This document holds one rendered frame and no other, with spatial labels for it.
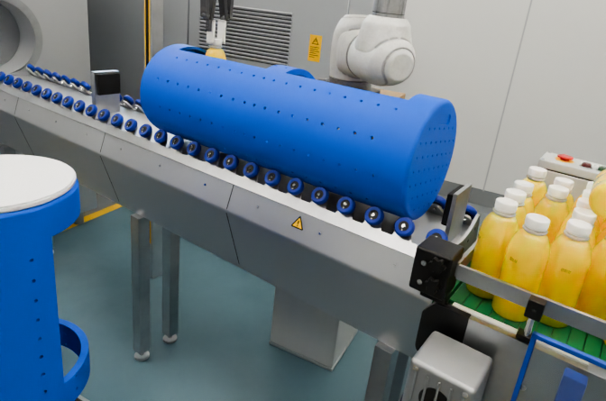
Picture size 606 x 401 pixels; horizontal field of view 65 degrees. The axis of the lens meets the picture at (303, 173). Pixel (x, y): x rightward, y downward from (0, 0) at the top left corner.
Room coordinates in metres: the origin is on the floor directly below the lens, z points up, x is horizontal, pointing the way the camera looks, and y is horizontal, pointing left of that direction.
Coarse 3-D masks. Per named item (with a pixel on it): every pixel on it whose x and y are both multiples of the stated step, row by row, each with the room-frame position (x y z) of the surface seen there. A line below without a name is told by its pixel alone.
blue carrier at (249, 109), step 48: (192, 48) 1.50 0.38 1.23; (144, 96) 1.40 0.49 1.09; (192, 96) 1.29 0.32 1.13; (240, 96) 1.21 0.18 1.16; (288, 96) 1.14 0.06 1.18; (336, 96) 1.09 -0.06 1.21; (384, 96) 1.06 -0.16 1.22; (432, 96) 1.06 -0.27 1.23; (240, 144) 1.19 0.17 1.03; (288, 144) 1.09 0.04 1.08; (336, 144) 1.02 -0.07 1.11; (384, 144) 0.97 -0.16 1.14; (432, 144) 1.02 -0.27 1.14; (336, 192) 1.07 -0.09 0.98; (384, 192) 0.96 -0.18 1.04; (432, 192) 1.08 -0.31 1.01
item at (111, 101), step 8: (96, 72) 1.71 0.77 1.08; (104, 72) 1.73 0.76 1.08; (112, 72) 1.76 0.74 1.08; (96, 80) 1.70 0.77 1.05; (104, 80) 1.71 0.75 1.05; (112, 80) 1.74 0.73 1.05; (96, 88) 1.71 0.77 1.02; (104, 88) 1.71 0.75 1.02; (112, 88) 1.74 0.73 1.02; (96, 96) 1.71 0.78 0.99; (104, 96) 1.73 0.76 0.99; (112, 96) 1.76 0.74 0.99; (96, 104) 1.70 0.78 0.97; (104, 104) 1.73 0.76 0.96; (112, 104) 1.76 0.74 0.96; (112, 112) 1.76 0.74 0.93
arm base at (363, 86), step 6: (318, 78) 1.81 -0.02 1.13; (324, 78) 1.80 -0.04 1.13; (330, 78) 1.73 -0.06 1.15; (336, 84) 1.70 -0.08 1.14; (342, 84) 1.69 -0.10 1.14; (348, 84) 1.68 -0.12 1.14; (354, 84) 1.68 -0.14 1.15; (360, 84) 1.69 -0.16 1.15; (366, 84) 1.70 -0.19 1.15; (366, 90) 1.71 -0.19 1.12; (372, 90) 1.75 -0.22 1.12; (378, 90) 1.77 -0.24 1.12
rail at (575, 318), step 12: (456, 276) 0.78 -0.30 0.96; (468, 276) 0.77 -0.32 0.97; (480, 276) 0.76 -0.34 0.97; (480, 288) 0.76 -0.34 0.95; (492, 288) 0.74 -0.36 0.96; (504, 288) 0.73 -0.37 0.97; (516, 288) 0.72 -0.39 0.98; (516, 300) 0.72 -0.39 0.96; (552, 300) 0.70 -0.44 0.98; (552, 312) 0.69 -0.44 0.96; (564, 312) 0.68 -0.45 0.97; (576, 312) 0.67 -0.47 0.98; (576, 324) 0.67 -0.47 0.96; (588, 324) 0.66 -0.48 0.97; (600, 324) 0.65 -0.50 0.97; (600, 336) 0.65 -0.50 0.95
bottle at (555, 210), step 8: (544, 200) 0.95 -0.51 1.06; (552, 200) 0.94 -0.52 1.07; (560, 200) 0.93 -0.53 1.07; (536, 208) 0.95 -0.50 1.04; (544, 208) 0.93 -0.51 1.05; (552, 208) 0.92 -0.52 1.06; (560, 208) 0.92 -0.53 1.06; (568, 208) 0.94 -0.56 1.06; (552, 216) 0.92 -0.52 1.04; (560, 216) 0.92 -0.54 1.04; (552, 224) 0.91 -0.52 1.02; (560, 224) 0.91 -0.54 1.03; (552, 232) 0.91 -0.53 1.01; (552, 240) 0.91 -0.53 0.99
